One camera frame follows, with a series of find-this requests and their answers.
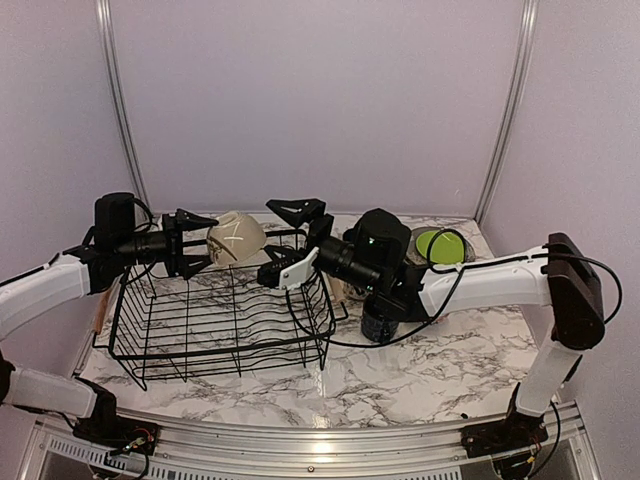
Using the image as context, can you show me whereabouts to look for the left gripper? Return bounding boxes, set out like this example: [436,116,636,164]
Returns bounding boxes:
[114,208,217,279]

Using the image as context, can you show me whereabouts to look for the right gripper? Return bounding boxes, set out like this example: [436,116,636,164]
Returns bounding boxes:
[267,199,383,295]

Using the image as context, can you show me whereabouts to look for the beige bowl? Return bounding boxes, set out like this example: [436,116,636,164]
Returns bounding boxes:
[206,211,266,267]

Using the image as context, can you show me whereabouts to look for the floral glass mug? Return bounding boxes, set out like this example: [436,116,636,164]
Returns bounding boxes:
[342,283,368,302]

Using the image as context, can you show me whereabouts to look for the grey reindeer plate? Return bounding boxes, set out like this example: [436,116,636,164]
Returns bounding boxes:
[406,227,476,265]

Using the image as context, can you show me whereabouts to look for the dark blue cup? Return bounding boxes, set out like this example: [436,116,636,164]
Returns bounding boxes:
[360,299,399,345]

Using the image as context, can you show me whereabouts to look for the green plate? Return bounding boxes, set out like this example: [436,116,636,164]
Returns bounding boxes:
[415,230,466,265]

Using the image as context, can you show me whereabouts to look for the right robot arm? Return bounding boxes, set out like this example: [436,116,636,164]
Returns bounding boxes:
[258,199,615,448]

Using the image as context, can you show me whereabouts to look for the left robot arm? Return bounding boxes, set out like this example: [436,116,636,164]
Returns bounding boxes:
[1,192,218,445]

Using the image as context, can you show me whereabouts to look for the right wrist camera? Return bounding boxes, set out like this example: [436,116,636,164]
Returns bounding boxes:
[278,247,319,291]

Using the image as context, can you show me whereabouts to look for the black wire dish rack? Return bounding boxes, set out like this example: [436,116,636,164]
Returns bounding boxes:
[93,228,338,389]

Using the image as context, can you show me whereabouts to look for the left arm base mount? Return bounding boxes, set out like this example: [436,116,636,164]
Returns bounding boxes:
[72,379,159,455]

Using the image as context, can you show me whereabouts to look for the front aluminium rail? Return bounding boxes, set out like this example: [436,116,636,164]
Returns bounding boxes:
[29,394,601,480]

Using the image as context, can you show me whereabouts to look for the left aluminium frame post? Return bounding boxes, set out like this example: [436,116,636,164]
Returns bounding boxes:
[95,0,150,206]

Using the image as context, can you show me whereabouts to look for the aluminium frame post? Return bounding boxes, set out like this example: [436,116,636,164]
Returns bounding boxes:
[95,0,150,206]
[474,0,540,225]

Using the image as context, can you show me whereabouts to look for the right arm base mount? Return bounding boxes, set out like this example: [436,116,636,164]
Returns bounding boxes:
[461,385,549,458]

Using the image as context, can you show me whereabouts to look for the right aluminium frame post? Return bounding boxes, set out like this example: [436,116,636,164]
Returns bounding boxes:
[474,0,540,225]

